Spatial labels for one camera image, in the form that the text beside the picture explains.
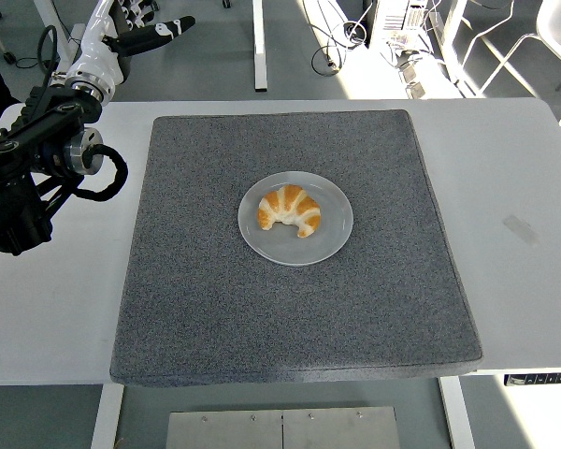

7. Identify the white computer tower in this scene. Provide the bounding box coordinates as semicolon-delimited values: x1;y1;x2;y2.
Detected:
368;0;431;48

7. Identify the clear tape strip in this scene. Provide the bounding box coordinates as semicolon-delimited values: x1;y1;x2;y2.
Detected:
502;213;540;247

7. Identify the white table leg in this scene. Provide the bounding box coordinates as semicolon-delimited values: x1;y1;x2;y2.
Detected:
438;376;477;449
89;384;125;449

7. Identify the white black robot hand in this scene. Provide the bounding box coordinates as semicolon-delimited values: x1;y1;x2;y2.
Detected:
64;0;196;102

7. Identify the white background desk leg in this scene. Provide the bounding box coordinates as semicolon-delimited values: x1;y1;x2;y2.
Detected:
33;0;86;65
252;0;268;93

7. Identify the white frame chair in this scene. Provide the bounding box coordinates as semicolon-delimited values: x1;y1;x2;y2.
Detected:
457;0;561;127

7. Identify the table height control panel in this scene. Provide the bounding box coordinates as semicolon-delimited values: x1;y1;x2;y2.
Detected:
503;372;561;387

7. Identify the grey metal plate with screws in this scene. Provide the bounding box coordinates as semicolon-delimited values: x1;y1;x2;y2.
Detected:
165;406;401;449

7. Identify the grey speckled mat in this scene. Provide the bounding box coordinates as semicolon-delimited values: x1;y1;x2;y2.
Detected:
108;109;482;388

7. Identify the looped black floor cable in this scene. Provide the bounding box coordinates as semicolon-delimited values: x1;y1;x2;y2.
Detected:
310;18;370;75

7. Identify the pale grey round plate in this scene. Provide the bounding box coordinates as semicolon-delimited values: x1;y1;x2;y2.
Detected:
237;170;355;268

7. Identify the thin black floor cable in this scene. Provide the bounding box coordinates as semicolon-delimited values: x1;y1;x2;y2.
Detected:
14;55;52;71

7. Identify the golden croissant bread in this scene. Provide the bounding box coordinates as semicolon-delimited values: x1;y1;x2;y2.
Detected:
256;183;323;239

